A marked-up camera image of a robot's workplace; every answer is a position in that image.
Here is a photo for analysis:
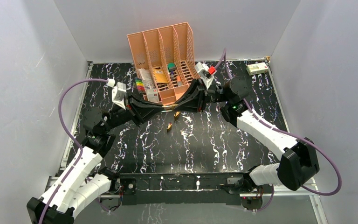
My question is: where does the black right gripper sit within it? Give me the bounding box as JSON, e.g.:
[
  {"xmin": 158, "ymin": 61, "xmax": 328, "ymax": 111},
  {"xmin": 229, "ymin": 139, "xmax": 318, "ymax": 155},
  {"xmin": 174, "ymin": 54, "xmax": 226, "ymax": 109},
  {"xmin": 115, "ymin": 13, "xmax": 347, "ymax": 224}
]
[{"xmin": 172, "ymin": 79, "xmax": 231, "ymax": 114}]

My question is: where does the large brass padlock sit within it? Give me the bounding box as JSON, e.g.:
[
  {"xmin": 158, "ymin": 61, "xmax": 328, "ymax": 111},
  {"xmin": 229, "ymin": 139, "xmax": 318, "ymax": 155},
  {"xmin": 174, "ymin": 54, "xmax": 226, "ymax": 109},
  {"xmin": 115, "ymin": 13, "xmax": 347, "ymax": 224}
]
[{"xmin": 174, "ymin": 111, "xmax": 181, "ymax": 121}]

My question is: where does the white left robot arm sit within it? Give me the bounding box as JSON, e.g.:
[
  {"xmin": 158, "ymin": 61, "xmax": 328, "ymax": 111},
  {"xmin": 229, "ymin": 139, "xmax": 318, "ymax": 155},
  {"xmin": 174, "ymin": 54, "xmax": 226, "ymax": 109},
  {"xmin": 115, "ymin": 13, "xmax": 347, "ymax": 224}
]
[{"xmin": 27, "ymin": 94, "xmax": 164, "ymax": 224}]

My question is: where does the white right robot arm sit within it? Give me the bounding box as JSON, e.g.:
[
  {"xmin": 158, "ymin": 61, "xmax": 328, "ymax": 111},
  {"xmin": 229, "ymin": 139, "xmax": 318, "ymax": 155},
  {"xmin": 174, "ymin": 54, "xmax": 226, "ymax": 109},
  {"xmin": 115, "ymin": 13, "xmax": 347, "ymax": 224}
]
[{"xmin": 173, "ymin": 77, "xmax": 319, "ymax": 193}]

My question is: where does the grey-green small box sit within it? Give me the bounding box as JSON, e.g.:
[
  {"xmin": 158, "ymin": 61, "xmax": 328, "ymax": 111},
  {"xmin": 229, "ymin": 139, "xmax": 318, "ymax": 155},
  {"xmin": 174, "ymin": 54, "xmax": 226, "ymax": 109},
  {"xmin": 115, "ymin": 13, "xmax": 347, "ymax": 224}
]
[{"xmin": 145, "ymin": 88, "xmax": 161, "ymax": 104}]

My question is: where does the colourful highlighter marker pack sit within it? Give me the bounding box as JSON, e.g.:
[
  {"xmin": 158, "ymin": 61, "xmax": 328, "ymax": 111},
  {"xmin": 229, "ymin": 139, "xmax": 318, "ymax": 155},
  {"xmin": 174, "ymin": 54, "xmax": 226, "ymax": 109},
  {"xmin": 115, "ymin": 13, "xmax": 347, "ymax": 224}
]
[{"xmin": 135, "ymin": 77, "xmax": 146, "ymax": 95}]

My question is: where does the white paper sheet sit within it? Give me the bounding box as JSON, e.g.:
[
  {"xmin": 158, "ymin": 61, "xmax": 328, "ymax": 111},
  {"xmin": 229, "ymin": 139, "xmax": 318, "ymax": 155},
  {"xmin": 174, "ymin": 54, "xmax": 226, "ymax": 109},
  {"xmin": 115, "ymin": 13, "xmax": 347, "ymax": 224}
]
[{"xmin": 138, "ymin": 68, "xmax": 155, "ymax": 89}]

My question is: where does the green teal box in organizer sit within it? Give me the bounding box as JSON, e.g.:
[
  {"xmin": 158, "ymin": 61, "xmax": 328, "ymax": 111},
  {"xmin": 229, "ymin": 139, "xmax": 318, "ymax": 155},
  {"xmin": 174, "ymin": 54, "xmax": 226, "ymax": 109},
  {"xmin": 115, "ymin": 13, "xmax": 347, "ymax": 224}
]
[{"xmin": 167, "ymin": 63, "xmax": 177, "ymax": 72}]

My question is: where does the yellow envelope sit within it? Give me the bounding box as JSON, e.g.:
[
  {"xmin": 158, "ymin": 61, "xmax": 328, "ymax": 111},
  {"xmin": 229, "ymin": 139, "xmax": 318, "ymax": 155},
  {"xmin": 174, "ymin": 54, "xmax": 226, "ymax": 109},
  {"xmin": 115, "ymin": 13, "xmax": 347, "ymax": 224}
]
[{"xmin": 152, "ymin": 69, "xmax": 169, "ymax": 84}]

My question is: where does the orange plastic file organizer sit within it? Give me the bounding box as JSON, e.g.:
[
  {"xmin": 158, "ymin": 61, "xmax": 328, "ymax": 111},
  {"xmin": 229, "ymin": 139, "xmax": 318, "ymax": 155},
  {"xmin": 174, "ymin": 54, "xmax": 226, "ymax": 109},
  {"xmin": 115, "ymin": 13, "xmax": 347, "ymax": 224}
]
[{"xmin": 127, "ymin": 22, "xmax": 200, "ymax": 105}]

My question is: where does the white green small box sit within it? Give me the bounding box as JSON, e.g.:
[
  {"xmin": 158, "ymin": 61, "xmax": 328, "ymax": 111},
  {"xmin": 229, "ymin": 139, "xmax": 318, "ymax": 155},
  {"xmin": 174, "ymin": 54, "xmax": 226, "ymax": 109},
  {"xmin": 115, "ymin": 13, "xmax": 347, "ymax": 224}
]
[{"xmin": 247, "ymin": 62, "xmax": 269, "ymax": 76}]

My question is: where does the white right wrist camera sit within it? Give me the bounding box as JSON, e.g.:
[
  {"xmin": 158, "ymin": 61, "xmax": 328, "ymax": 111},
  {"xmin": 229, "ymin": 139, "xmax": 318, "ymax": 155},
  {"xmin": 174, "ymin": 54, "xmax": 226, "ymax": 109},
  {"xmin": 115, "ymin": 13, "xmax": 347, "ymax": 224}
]
[{"xmin": 195, "ymin": 62, "xmax": 216, "ymax": 90}]

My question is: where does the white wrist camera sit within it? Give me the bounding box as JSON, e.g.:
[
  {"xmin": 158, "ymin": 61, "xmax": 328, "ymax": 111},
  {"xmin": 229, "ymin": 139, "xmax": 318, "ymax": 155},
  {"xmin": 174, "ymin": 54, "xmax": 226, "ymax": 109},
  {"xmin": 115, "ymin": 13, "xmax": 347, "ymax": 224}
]
[
  {"xmin": 195, "ymin": 62, "xmax": 216, "ymax": 90},
  {"xmin": 112, "ymin": 82, "xmax": 127, "ymax": 110}
]

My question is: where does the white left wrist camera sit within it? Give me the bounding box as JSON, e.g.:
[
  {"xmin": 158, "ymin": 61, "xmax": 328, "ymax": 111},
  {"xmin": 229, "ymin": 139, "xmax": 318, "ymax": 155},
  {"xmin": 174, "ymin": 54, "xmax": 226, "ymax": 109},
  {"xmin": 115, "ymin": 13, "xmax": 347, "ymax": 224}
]
[{"xmin": 112, "ymin": 82, "xmax": 127, "ymax": 110}]

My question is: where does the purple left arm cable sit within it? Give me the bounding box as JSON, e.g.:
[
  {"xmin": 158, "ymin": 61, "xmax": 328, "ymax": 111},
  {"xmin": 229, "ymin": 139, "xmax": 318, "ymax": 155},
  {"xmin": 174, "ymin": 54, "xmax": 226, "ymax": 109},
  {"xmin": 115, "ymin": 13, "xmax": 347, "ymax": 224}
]
[{"xmin": 38, "ymin": 78, "xmax": 116, "ymax": 224}]

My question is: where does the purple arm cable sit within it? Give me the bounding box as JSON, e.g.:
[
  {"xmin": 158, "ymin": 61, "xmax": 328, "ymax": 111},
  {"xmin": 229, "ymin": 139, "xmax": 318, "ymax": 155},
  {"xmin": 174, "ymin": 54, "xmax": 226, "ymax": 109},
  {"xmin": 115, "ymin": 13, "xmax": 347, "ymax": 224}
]
[
  {"xmin": 214, "ymin": 48, "xmax": 343, "ymax": 214},
  {"xmin": 38, "ymin": 78, "xmax": 116, "ymax": 224}
]

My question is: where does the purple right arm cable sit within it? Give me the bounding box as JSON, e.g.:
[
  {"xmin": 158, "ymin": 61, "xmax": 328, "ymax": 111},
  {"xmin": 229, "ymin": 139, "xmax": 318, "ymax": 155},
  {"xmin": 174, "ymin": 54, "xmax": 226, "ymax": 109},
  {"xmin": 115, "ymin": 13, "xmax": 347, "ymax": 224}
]
[{"xmin": 214, "ymin": 48, "xmax": 343, "ymax": 214}]

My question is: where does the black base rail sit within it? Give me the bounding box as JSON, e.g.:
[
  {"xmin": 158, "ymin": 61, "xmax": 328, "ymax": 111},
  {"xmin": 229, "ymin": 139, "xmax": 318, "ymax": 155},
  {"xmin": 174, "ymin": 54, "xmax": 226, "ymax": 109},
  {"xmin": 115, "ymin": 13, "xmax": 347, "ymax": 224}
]
[{"xmin": 91, "ymin": 171, "xmax": 291, "ymax": 206}]

